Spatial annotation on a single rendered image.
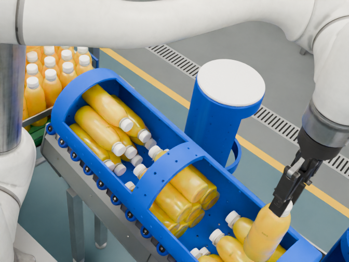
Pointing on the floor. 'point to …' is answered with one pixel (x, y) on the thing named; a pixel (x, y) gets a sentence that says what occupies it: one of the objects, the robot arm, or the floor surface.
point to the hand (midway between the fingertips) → (286, 197)
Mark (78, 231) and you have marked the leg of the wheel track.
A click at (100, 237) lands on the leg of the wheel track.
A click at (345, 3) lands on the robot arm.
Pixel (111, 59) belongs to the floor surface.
